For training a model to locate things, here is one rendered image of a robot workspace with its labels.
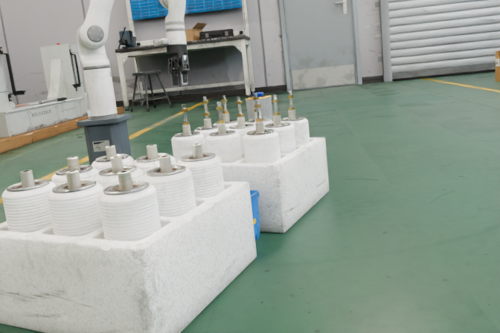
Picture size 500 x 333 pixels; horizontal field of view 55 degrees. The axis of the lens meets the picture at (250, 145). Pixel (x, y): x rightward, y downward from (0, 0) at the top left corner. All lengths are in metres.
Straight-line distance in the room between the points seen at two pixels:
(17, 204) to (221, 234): 0.38
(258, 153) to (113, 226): 0.54
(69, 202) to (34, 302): 0.20
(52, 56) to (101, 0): 3.48
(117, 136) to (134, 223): 0.94
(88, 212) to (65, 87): 4.29
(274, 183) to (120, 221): 0.52
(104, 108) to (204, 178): 0.81
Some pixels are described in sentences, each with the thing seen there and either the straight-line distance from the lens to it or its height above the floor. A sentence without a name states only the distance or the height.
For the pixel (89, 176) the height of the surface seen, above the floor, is 0.24.
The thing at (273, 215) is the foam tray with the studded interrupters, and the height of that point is 0.05.
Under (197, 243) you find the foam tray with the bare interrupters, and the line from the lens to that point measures 0.89.
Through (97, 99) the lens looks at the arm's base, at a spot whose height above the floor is 0.37.
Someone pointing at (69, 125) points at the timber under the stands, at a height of 0.05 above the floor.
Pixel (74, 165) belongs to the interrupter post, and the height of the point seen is 0.27.
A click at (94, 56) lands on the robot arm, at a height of 0.52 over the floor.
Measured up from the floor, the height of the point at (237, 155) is 0.19.
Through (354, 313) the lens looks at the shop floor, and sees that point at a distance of 0.89.
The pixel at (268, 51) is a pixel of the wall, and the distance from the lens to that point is 6.57.
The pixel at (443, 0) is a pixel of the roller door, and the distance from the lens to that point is 6.77.
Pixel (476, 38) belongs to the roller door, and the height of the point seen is 0.44.
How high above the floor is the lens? 0.44
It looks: 10 degrees down
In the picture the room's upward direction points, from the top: 6 degrees counter-clockwise
